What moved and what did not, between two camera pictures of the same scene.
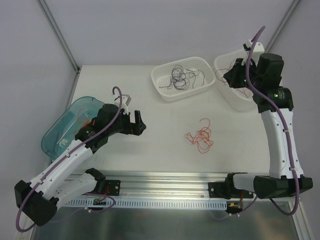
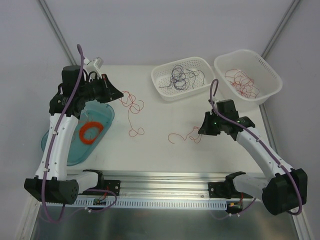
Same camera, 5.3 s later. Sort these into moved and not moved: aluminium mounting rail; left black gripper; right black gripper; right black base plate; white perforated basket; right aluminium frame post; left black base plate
Moved: left black gripper; right black gripper
Not moved: white perforated basket; left black base plate; aluminium mounting rail; right black base plate; right aluminium frame post
